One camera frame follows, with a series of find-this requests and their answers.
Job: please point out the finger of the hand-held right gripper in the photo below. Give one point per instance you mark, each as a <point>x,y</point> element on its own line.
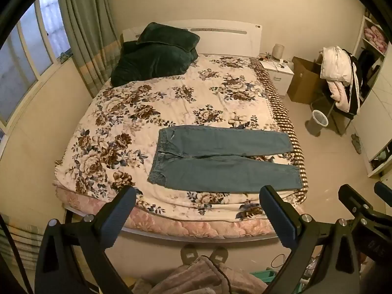
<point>352,199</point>
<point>385,189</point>

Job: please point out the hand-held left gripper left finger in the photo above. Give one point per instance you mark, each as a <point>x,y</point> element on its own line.
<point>119,209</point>

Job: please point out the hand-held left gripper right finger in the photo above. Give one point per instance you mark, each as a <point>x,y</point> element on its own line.
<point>277,211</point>

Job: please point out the blue denim pants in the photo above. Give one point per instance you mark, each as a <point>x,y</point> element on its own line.
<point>214,145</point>

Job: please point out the pair of grey shoes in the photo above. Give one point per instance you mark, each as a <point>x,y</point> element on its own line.
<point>356,142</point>

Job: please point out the teal box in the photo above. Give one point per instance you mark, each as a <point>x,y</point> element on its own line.
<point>263,275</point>

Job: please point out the white wardrobe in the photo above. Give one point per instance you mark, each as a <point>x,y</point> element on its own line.
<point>378,122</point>

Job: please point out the pink quilted mattress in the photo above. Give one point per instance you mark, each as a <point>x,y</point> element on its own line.
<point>183,229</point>

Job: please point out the person's right slipper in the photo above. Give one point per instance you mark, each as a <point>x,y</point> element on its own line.
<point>218,254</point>

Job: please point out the dark chair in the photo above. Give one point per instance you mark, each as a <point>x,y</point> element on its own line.
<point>337,116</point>

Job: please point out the grey trash bin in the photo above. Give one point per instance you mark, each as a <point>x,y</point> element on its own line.
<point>317,122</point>

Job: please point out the person's pink robe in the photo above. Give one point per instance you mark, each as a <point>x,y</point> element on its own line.
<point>190,278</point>

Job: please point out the black garment with white stripe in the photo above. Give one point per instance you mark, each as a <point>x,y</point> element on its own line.
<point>355,92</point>

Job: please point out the pink garment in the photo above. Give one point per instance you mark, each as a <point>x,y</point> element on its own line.
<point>341,96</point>

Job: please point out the floral printed blanket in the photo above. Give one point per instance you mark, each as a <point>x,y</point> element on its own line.
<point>183,104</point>

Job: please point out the black hanging garment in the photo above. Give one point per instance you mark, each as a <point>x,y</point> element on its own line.
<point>367,62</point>

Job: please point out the brown cardboard box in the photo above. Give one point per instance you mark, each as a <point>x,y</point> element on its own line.
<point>303,79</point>

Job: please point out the white padded jacket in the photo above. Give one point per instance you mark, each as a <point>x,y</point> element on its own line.
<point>335,64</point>

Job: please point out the white nightstand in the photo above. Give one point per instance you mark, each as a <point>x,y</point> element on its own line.
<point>280,75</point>

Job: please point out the dark green blanket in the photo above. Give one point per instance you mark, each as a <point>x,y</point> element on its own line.
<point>147,64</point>

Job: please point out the pink folded bedding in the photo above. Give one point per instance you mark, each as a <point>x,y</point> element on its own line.
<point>375,35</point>

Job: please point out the white table lamp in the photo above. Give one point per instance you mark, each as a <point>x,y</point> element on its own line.
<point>278,52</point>

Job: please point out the dark green pillow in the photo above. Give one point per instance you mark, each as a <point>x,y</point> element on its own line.
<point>167,35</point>

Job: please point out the window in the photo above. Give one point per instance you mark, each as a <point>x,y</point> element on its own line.
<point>27,52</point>

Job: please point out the white bed frame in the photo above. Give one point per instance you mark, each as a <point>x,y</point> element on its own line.
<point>223,41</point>

